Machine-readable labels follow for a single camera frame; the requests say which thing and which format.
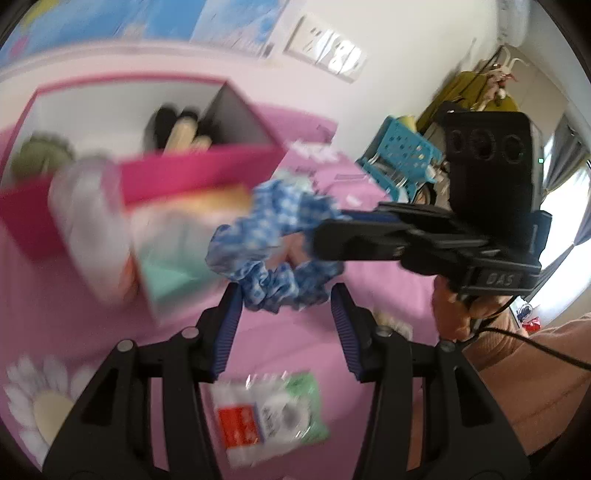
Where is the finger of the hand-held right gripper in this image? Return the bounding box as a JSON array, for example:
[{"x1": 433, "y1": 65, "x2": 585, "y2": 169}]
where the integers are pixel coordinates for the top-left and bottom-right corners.
[
  {"x1": 308, "y1": 217, "x2": 490, "y2": 265},
  {"x1": 341, "y1": 203, "x2": 451, "y2": 227}
]

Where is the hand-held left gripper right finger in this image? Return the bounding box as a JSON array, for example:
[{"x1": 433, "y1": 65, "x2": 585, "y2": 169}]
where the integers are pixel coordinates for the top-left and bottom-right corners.
[{"x1": 330, "y1": 282, "x2": 529, "y2": 480}]

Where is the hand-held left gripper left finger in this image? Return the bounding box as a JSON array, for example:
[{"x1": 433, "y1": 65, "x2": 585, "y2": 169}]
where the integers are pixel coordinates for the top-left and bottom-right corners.
[{"x1": 41, "y1": 282, "x2": 244, "y2": 480}]

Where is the blue gingham scrunchie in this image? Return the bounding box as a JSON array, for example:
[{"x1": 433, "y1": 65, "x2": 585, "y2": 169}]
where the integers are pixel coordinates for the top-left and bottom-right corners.
[{"x1": 205, "y1": 179, "x2": 352, "y2": 315}]

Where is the clear cotton swab bag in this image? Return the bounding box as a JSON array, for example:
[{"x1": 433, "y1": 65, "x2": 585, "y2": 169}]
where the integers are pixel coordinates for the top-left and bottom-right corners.
[{"x1": 208, "y1": 373, "x2": 324, "y2": 469}]

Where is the pastel tissue pack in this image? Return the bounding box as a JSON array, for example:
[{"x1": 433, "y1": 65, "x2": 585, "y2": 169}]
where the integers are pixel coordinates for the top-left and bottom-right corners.
[{"x1": 129, "y1": 185, "x2": 254, "y2": 324}]

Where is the pink cardboard box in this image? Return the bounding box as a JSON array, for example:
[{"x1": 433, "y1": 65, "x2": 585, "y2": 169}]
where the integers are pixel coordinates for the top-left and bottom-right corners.
[{"x1": 0, "y1": 78, "x2": 289, "y2": 264}]

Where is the cream plush bear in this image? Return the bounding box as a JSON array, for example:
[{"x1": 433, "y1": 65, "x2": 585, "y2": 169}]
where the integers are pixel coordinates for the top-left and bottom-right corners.
[{"x1": 164, "y1": 115, "x2": 214, "y2": 151}]

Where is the green frog plush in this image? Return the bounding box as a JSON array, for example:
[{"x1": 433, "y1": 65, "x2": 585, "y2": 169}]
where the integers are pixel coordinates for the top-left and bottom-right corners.
[{"x1": 9, "y1": 133, "x2": 75, "y2": 178}]

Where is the person's right hand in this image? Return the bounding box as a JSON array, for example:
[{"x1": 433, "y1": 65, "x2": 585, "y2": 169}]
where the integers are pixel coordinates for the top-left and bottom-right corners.
[{"x1": 431, "y1": 277, "x2": 483, "y2": 342}]

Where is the blue plastic basket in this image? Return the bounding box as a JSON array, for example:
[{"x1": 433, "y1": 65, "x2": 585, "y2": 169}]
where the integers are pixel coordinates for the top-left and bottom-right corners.
[{"x1": 355, "y1": 115, "x2": 446, "y2": 204}]

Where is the green packet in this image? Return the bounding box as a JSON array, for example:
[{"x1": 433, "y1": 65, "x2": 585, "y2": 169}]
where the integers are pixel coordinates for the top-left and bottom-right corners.
[{"x1": 284, "y1": 373, "x2": 331, "y2": 441}]

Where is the yellow hanging clothing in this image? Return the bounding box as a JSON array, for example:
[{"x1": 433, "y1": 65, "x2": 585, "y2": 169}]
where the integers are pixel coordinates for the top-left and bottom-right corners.
[{"x1": 416, "y1": 69, "x2": 518, "y2": 134}]

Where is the hanging plush toy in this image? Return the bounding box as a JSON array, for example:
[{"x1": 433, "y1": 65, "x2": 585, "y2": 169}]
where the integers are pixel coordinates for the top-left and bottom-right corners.
[{"x1": 480, "y1": 58, "x2": 515, "y2": 109}]

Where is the white wall socket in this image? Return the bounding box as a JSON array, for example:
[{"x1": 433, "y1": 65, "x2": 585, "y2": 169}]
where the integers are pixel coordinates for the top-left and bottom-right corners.
[
  {"x1": 342, "y1": 44, "x2": 368, "y2": 84},
  {"x1": 284, "y1": 16, "x2": 324, "y2": 61},
  {"x1": 318, "y1": 32, "x2": 347, "y2": 72}
]

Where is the black cable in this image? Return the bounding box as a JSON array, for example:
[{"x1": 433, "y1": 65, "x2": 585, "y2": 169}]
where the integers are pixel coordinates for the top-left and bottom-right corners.
[{"x1": 462, "y1": 295, "x2": 591, "y2": 367}]

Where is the colourful wall map poster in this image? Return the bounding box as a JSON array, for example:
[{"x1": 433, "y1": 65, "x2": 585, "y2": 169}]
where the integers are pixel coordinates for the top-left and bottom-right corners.
[{"x1": 0, "y1": 0, "x2": 289, "y2": 70}]

